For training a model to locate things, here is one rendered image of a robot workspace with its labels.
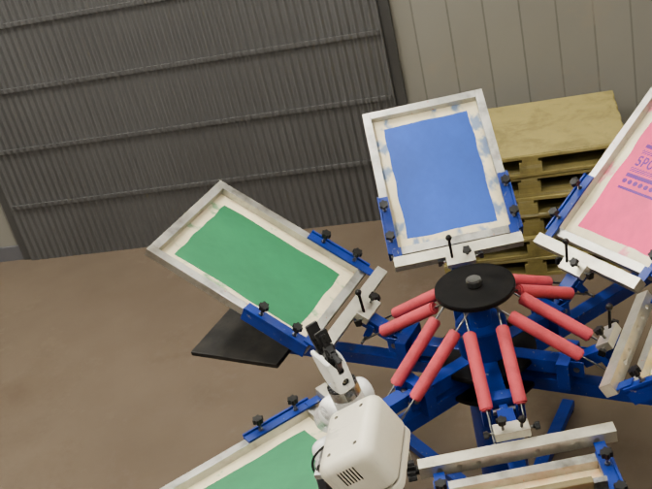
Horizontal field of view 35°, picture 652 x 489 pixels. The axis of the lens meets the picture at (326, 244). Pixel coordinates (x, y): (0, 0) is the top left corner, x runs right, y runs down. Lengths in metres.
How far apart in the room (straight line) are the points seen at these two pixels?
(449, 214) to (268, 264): 0.87
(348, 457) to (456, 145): 2.83
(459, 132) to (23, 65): 3.52
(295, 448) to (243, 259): 0.90
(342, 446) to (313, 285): 2.18
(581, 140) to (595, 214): 1.55
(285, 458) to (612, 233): 1.65
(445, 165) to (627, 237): 0.94
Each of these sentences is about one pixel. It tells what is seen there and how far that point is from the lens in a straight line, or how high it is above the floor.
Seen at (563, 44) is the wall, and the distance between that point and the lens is 6.72.
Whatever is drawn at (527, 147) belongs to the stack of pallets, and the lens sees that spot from 6.04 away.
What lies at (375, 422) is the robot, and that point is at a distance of 2.30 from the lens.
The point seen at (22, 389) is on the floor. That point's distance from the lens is 6.70.
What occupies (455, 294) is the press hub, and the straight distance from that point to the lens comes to 3.91.
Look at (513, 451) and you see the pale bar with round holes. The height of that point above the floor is 1.04.
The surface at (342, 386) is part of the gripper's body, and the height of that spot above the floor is 2.02.
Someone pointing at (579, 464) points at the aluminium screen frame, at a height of 0.99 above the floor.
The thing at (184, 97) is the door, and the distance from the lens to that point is 7.08.
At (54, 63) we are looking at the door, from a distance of 7.29.
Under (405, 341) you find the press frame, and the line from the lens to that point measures 4.18.
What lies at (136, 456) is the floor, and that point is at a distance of 5.77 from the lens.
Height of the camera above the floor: 3.49
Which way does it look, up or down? 29 degrees down
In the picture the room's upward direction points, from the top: 14 degrees counter-clockwise
